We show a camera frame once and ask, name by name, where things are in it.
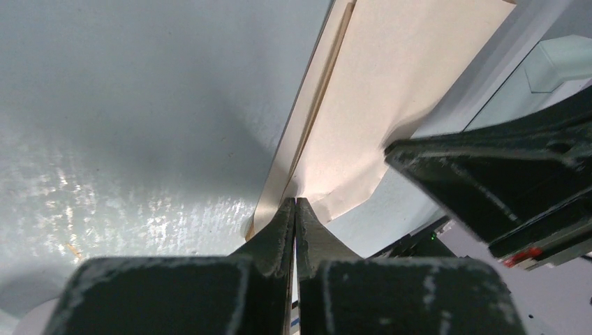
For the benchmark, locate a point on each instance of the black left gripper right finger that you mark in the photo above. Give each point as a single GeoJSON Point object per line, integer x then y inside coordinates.
{"type": "Point", "coordinates": [342, 293]}

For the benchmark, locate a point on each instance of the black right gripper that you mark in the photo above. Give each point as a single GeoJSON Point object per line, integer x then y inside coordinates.
{"type": "Point", "coordinates": [522, 187]}

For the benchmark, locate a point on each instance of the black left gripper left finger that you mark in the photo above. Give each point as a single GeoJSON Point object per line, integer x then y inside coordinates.
{"type": "Point", "coordinates": [246, 292]}

